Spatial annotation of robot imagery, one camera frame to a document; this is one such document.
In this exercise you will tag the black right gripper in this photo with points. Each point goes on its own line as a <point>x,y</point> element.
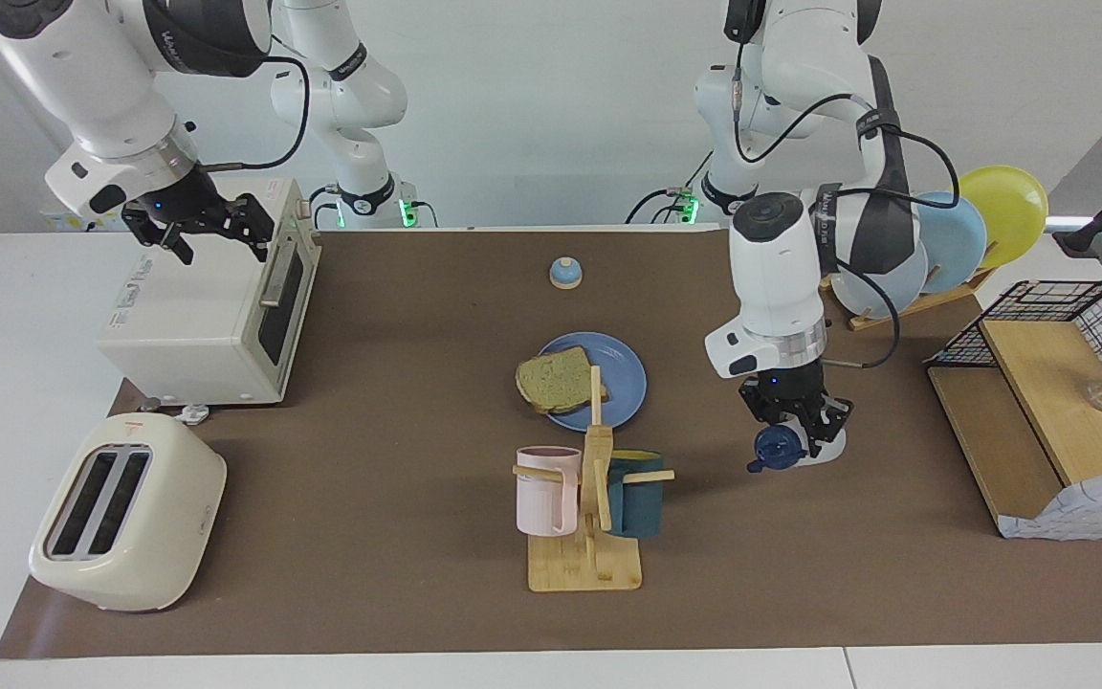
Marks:
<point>186,203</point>

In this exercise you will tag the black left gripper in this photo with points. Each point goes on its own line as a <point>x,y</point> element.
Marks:
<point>785,390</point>

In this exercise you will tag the seasoning bottle with navy cap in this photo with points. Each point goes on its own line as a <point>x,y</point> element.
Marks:
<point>776,452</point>

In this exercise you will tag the toasted bread slice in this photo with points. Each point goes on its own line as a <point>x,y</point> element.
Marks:
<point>556,381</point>

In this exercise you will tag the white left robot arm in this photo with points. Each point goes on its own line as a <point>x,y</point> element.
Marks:
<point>781,277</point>

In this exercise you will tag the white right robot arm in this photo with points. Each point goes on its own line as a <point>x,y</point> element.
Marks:
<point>92,77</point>

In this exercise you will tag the grey plate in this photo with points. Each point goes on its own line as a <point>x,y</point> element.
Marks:
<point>871,297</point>

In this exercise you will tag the wooden plate rack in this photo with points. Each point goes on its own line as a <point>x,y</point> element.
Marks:
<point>934,301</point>

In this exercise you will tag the blue round plate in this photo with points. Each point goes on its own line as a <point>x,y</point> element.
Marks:
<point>623,373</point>

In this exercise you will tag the light blue plate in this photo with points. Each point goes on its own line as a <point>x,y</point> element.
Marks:
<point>958,249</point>

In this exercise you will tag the yellow plate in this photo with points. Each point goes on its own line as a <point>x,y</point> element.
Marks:
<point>1015,206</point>

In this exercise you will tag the white toaster oven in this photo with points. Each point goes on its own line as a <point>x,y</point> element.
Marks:
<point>197,325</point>

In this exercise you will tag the teal mug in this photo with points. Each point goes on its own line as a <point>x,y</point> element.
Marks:
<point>642,502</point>

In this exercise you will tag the white power plug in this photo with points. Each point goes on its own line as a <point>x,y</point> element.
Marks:
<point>192,414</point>

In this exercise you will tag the brown table mat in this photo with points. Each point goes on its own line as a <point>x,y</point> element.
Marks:
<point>398,316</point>

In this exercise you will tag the wooden mug tree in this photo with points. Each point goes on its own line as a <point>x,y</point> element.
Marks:
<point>584,569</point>

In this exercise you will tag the pink mug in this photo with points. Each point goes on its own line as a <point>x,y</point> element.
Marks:
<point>541,498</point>

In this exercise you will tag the small blue call bell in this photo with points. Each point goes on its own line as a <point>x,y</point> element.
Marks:
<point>565,277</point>

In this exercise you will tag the cream two-slot toaster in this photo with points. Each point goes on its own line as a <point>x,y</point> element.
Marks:
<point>168,517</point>

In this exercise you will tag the wooden box with cloth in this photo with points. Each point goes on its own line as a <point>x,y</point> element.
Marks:
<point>1096,507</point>

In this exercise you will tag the white wall outlet box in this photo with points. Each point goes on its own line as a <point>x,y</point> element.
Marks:
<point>58,222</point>

